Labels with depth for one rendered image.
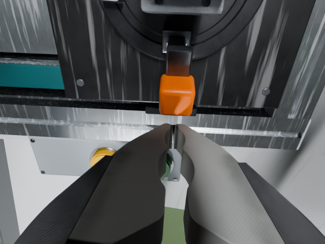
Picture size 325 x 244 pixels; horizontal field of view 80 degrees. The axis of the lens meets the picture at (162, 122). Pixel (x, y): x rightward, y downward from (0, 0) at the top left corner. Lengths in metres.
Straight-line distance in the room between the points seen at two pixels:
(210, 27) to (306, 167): 0.38
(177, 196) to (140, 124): 0.26
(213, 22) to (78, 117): 0.19
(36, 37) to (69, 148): 0.15
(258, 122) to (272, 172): 0.22
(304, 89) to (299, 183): 0.29
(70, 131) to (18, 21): 0.15
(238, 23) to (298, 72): 0.10
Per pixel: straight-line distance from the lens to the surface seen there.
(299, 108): 0.28
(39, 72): 0.28
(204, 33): 0.19
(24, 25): 0.31
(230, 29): 0.19
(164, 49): 0.18
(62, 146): 0.30
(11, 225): 2.68
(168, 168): 0.27
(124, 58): 0.21
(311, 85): 0.27
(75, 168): 0.32
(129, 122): 0.25
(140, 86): 0.22
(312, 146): 0.47
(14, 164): 0.53
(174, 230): 0.48
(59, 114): 0.28
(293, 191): 0.54
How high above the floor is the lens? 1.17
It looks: 62 degrees down
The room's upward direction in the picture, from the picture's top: 175 degrees counter-clockwise
